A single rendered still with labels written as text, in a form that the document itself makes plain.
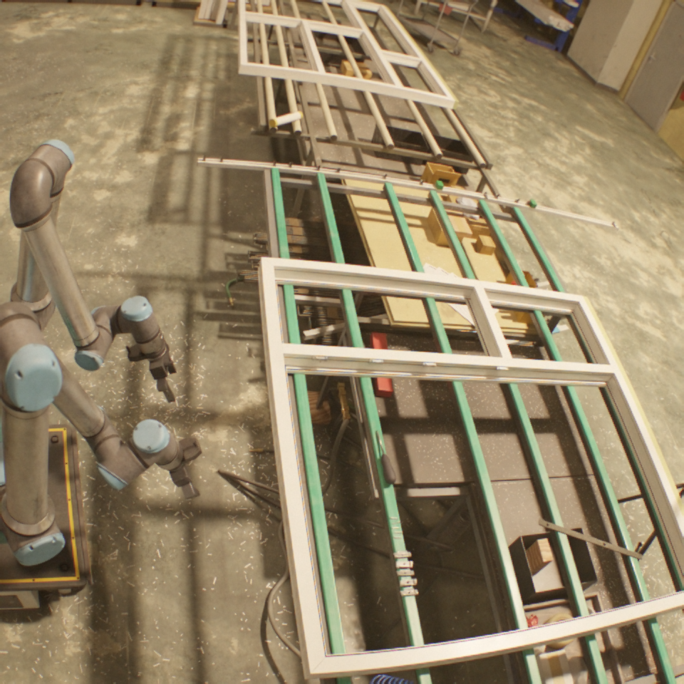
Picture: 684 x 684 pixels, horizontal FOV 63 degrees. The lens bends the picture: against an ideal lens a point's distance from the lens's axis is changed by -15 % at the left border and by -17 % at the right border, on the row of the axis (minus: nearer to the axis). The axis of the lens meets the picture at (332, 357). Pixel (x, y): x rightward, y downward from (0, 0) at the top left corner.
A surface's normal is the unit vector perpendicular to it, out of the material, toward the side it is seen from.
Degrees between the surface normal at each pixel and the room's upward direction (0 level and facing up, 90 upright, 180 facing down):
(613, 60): 90
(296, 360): 90
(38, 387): 83
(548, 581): 0
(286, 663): 0
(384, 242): 0
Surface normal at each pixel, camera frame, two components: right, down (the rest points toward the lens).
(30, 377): 0.67, 0.57
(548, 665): 0.24, -0.65
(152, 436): -0.02, -0.50
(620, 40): 0.13, 0.75
